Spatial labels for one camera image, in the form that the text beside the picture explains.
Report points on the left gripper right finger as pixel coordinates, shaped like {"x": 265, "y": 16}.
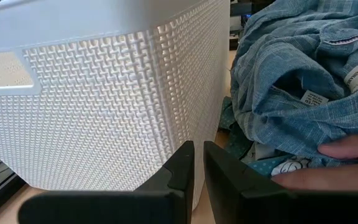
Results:
{"x": 238, "y": 199}

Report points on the person's hand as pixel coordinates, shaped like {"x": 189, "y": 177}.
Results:
{"x": 337, "y": 177}

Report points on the white printed cloth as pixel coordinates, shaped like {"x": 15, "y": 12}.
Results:
{"x": 291, "y": 165}

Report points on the green dotted cloth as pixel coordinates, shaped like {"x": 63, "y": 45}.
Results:
{"x": 238, "y": 143}

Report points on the white plastic laundry basket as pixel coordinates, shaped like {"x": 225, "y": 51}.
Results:
{"x": 104, "y": 109}

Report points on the teal dotted cloth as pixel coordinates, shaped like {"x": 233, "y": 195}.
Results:
{"x": 264, "y": 166}

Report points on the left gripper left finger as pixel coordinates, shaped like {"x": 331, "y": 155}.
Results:
{"x": 166, "y": 202}

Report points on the white care label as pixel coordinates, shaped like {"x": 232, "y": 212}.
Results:
{"x": 314, "y": 98}

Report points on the blue plaid shirt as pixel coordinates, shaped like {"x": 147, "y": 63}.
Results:
{"x": 291, "y": 62}

